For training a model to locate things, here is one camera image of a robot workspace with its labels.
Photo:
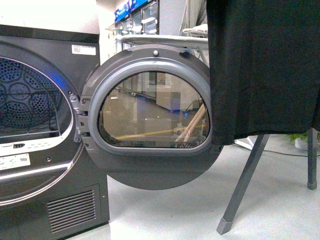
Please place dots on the grey clothes rack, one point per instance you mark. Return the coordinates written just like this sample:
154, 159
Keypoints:
226, 221

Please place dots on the dark grey clothes dryer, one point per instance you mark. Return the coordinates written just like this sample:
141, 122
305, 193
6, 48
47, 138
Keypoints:
50, 189

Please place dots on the round grey dryer door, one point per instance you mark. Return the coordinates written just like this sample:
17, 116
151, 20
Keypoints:
146, 117

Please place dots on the white ironing board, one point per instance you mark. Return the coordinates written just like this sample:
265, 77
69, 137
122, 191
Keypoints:
168, 40

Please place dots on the blue display fridges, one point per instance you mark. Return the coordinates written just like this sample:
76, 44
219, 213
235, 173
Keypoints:
137, 17

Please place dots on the black hanging garment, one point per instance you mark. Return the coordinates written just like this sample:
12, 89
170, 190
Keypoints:
264, 58

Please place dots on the potted green plant right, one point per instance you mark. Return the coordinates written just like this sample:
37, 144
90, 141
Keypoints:
300, 140

